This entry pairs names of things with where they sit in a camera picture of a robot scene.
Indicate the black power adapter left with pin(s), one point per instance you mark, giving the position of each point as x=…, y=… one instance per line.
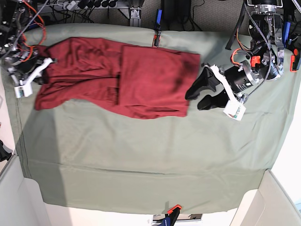
x=168, y=8

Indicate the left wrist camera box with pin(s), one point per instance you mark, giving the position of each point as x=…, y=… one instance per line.
x=234, y=110

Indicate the white bin right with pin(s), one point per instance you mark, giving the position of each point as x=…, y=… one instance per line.
x=268, y=205

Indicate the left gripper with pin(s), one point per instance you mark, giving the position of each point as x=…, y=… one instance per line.
x=239, y=79

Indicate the orange black clamp right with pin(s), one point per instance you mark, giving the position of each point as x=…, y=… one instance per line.
x=295, y=60

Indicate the green table cloth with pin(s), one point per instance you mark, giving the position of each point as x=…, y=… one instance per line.
x=83, y=156

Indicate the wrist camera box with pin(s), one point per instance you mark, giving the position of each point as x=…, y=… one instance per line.
x=23, y=90
x=234, y=110

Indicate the grey metal bracket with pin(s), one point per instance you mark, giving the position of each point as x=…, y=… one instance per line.
x=135, y=17

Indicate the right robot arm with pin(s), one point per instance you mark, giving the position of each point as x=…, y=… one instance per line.
x=21, y=60

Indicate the red long-sleeve T-shirt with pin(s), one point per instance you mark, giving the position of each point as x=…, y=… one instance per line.
x=130, y=80

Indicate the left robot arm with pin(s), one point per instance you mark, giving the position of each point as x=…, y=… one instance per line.
x=259, y=58

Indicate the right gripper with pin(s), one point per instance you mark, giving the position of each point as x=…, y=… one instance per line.
x=20, y=71

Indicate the blue clamp top right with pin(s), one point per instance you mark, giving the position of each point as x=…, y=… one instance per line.
x=285, y=32

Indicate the blue clamp bottom edge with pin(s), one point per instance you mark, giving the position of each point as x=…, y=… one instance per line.
x=171, y=216

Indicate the blue black centre clamp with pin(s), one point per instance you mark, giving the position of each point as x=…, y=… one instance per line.
x=156, y=39

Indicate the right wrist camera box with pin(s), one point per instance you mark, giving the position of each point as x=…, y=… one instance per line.
x=23, y=90

